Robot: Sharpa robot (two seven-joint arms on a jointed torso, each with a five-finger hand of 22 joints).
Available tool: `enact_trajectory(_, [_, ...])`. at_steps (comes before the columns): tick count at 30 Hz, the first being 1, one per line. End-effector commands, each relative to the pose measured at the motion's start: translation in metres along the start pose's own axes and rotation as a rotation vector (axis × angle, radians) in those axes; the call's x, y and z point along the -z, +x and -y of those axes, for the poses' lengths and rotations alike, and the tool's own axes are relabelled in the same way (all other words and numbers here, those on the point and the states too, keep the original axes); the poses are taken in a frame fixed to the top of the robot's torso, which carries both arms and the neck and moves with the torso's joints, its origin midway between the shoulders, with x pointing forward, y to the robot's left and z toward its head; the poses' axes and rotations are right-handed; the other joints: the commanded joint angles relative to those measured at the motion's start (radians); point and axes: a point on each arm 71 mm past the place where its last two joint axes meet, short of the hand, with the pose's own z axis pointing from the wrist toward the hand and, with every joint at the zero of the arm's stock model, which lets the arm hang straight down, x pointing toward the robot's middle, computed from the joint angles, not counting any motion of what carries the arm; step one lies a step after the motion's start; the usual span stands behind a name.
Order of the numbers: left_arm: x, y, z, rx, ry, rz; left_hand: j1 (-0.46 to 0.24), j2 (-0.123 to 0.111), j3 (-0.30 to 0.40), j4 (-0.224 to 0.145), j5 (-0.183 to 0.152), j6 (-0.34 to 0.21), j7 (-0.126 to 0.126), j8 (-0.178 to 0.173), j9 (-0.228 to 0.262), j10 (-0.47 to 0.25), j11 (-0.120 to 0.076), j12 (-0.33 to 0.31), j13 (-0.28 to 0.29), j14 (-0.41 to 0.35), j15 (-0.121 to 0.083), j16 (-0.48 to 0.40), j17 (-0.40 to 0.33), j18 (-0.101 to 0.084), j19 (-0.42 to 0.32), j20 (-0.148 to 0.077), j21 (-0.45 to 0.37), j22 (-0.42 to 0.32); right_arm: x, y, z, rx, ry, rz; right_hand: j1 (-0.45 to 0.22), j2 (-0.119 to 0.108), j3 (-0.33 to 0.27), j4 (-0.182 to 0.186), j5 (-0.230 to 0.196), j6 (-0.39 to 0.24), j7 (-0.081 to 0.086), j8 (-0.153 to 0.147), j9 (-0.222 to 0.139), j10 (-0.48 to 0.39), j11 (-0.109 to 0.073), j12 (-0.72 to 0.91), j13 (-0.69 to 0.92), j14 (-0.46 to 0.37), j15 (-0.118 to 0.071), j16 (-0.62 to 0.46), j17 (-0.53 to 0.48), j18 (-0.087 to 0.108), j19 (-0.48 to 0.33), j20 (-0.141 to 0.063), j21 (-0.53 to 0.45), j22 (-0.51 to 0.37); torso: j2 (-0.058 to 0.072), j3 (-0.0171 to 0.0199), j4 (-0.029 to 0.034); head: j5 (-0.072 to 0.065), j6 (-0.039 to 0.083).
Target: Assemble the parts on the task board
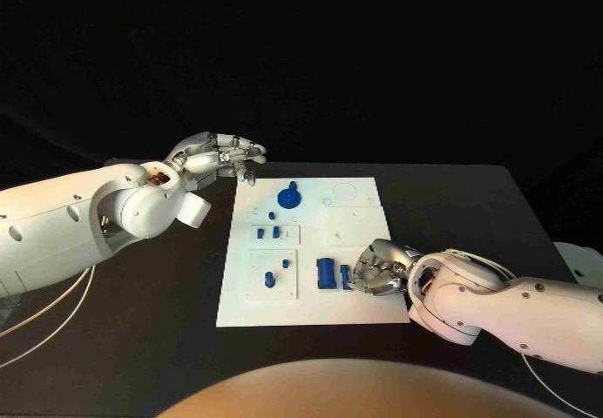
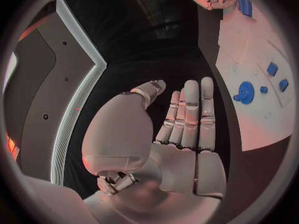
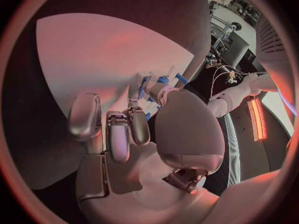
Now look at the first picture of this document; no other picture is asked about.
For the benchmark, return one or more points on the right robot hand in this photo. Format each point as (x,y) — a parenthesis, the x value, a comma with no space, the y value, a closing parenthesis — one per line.
(382,271)

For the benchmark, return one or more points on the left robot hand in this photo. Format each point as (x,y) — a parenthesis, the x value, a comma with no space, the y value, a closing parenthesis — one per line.
(203,163)

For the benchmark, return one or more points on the long thin blue cylinder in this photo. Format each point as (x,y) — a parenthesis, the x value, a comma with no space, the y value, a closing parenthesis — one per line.
(346,276)

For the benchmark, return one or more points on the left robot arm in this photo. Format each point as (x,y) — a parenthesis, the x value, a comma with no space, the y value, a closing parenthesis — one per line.
(53,228)

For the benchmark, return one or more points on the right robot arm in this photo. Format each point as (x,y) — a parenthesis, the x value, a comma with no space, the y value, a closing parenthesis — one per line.
(519,313)

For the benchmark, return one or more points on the white task board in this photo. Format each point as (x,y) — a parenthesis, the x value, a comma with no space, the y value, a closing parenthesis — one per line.
(265,310)

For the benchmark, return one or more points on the fat blue cylinder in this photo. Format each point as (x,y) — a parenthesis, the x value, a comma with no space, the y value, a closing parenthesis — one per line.
(327,274)

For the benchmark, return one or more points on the blue gear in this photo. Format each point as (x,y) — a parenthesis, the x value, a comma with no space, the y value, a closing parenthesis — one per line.
(289,197)

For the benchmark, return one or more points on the blue plug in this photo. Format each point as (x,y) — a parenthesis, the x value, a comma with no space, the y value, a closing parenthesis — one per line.
(269,280)

